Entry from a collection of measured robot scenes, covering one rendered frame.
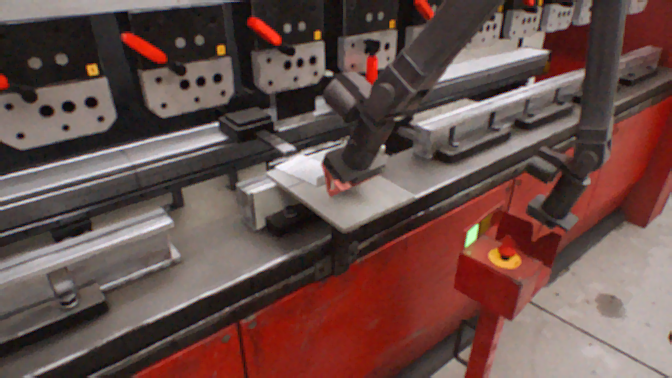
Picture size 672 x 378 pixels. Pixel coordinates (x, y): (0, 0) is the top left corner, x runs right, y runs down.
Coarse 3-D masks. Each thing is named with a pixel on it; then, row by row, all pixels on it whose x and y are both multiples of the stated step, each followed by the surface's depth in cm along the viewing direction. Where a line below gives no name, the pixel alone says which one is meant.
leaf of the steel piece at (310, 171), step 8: (312, 160) 97; (296, 168) 93; (304, 168) 93; (312, 168) 93; (320, 168) 93; (296, 176) 90; (304, 176) 90; (312, 176) 90; (320, 176) 86; (312, 184) 87; (320, 184) 87
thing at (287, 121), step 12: (276, 96) 87; (288, 96) 89; (300, 96) 91; (312, 96) 93; (276, 108) 88; (288, 108) 90; (300, 108) 92; (312, 108) 94; (276, 120) 90; (288, 120) 93; (300, 120) 95
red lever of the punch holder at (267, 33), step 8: (248, 24) 72; (256, 24) 71; (264, 24) 72; (256, 32) 73; (264, 32) 72; (272, 32) 73; (272, 40) 74; (280, 40) 75; (280, 48) 77; (288, 48) 76
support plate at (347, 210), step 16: (320, 160) 97; (272, 176) 91; (288, 176) 91; (288, 192) 87; (304, 192) 85; (320, 192) 85; (352, 192) 85; (368, 192) 85; (384, 192) 85; (400, 192) 85; (320, 208) 80; (336, 208) 80; (352, 208) 80; (368, 208) 80; (384, 208) 80; (336, 224) 76; (352, 224) 76
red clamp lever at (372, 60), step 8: (368, 40) 89; (376, 40) 88; (376, 48) 89; (368, 56) 91; (376, 56) 91; (368, 64) 91; (376, 64) 91; (368, 72) 92; (376, 72) 92; (368, 80) 93
